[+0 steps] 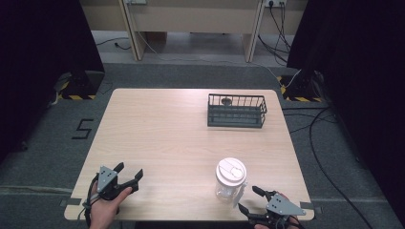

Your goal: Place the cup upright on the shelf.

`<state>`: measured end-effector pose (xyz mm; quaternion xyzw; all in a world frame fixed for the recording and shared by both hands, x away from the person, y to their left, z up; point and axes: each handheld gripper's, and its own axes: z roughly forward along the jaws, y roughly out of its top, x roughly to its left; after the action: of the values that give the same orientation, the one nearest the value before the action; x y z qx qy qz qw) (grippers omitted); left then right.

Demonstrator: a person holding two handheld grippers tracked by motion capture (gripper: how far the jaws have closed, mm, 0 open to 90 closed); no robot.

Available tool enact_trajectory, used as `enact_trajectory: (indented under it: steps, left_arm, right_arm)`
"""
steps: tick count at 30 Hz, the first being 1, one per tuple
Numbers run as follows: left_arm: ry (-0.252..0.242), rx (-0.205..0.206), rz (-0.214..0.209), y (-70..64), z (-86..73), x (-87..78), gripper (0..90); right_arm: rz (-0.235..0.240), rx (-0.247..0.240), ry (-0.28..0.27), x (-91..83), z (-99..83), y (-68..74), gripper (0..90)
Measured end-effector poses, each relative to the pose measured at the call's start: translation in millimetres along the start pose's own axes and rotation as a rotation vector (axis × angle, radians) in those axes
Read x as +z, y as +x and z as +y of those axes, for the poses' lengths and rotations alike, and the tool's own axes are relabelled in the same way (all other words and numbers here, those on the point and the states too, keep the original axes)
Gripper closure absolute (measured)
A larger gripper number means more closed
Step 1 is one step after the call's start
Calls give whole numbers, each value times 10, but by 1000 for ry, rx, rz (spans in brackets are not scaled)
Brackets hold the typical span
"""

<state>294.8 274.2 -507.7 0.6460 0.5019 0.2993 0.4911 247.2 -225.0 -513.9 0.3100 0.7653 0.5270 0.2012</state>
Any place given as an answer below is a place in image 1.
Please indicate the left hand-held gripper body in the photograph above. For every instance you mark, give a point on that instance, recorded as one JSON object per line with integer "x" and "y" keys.
{"x": 105, "y": 179}

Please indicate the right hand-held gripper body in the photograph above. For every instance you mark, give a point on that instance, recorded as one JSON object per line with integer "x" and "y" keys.
{"x": 281, "y": 207}

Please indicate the person's right hand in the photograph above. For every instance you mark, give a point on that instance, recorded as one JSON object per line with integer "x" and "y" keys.
{"x": 294, "y": 222}

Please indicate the person's left hand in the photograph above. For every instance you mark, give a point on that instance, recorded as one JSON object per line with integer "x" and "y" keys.
{"x": 105, "y": 211}

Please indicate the grey tape piece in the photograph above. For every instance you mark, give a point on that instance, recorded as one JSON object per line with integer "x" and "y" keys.
{"x": 70, "y": 201}
{"x": 308, "y": 205}

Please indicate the clear jar with white lid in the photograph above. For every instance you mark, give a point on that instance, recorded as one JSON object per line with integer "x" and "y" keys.
{"x": 230, "y": 178}

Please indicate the black stand base striped tape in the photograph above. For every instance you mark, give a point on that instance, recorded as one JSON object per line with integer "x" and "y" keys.
{"x": 301, "y": 87}
{"x": 84, "y": 84}

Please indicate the small round dark object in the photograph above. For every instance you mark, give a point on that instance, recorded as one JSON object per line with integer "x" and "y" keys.
{"x": 226, "y": 101}

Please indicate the black curtain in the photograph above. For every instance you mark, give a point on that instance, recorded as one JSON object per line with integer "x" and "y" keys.
{"x": 41, "y": 63}
{"x": 359, "y": 63}

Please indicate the white power strip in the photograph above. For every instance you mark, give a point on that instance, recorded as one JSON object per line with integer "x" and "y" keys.
{"x": 275, "y": 2}

